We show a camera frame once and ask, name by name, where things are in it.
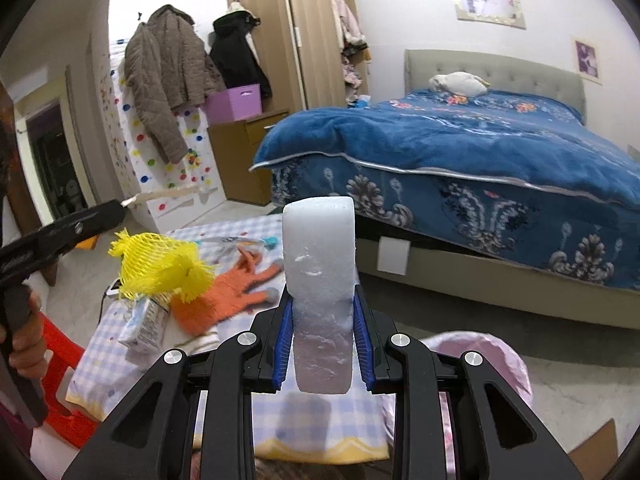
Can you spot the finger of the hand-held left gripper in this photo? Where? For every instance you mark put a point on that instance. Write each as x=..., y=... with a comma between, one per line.
x=92, y=217

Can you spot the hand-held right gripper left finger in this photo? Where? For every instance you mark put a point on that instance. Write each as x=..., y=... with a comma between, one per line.
x=281, y=345

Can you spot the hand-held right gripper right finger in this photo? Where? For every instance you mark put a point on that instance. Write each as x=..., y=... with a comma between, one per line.
x=364, y=345

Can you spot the white foam block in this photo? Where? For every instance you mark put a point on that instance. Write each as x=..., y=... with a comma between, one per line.
x=317, y=280

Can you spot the thin wooden stick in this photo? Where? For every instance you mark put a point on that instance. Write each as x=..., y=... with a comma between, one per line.
x=165, y=195

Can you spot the orange knitted glove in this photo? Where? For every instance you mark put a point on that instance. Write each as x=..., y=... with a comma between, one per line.
x=220, y=297

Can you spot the yellow mesh net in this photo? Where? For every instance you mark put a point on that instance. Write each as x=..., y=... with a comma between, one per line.
x=160, y=267

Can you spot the small drink carton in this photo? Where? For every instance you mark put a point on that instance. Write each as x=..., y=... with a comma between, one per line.
x=145, y=332

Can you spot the pink lined bin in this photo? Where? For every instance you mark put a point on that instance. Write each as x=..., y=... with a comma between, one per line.
x=500, y=360

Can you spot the person's left hand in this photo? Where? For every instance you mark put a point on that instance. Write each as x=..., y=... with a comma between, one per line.
x=30, y=355

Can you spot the brown wooden door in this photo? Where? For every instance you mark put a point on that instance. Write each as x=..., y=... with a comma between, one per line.
x=35, y=240

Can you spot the white polka dot cover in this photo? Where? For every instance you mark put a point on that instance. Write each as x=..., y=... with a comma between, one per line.
x=130, y=160

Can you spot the white device with green screen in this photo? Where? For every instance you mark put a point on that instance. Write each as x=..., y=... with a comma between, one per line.
x=114, y=291

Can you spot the small teal object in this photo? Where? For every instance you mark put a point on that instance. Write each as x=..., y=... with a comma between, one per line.
x=271, y=243

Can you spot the red plastic stool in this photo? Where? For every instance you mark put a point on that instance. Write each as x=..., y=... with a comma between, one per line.
x=60, y=355

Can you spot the clear plastic wrapper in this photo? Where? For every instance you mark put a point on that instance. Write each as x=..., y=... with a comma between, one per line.
x=225, y=243

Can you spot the wooden nightstand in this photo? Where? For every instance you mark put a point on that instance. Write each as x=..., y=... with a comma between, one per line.
x=240, y=160

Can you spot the checked tablecloth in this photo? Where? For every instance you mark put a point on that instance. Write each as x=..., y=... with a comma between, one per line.
x=125, y=385

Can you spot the brown quilted jacket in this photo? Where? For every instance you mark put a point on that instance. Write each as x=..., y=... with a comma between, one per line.
x=165, y=70

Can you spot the purple storage box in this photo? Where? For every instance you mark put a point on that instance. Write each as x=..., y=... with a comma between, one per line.
x=235, y=102

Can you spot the black coat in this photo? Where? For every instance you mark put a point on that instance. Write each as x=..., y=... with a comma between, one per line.
x=235, y=55

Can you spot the white plush toy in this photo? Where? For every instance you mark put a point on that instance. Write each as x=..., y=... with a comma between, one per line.
x=462, y=82

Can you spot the wooden wardrobe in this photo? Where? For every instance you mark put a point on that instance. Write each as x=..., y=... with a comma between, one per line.
x=305, y=20

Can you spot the hanging clothes in wardrobe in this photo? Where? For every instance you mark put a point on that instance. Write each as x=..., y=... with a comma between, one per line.
x=347, y=30

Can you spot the white tag on bed frame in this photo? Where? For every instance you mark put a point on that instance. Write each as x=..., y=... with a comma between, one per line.
x=394, y=256

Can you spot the grey upholstered bed frame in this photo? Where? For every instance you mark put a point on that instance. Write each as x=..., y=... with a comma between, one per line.
x=500, y=67

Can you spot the small purple wall picture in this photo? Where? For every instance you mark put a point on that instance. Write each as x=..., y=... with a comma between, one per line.
x=586, y=57

